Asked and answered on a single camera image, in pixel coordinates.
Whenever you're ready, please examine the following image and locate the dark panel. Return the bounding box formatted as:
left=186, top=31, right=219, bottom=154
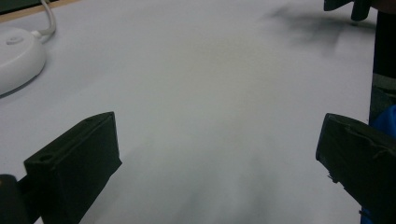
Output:
left=0, top=0, right=59, bottom=15

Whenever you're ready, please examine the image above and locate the white round device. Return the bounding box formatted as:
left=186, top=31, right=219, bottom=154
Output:
left=0, top=26, right=48, bottom=96

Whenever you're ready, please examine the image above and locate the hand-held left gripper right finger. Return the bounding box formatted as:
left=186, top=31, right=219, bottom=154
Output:
left=315, top=113, right=396, bottom=224

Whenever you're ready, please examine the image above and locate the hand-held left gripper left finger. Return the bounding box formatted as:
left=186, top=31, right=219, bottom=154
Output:
left=23, top=111, right=123, bottom=224

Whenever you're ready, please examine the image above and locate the white cable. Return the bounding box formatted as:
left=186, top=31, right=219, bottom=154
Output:
left=30, top=0, right=58, bottom=39

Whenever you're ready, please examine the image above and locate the dark cloth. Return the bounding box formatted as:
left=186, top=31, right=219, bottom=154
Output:
left=368, top=10, right=396, bottom=125

